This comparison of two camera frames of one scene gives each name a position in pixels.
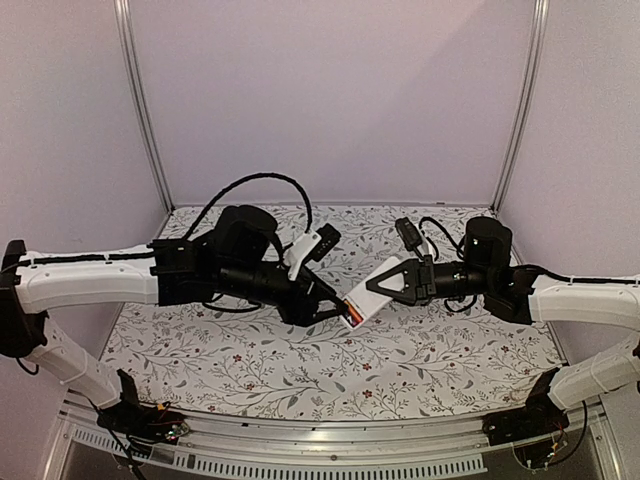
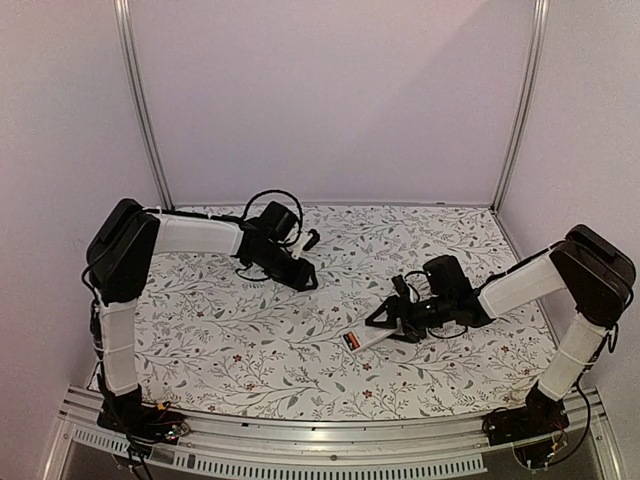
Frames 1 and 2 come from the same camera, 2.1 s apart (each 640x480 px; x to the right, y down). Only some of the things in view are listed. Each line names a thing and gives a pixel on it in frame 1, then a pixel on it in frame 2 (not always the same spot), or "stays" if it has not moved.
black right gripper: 426,280 → 401,314
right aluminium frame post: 539,34 stays
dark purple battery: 350,315 → 349,342
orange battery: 355,313 → 354,340
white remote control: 366,301 → 366,336
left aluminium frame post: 123,16 stays
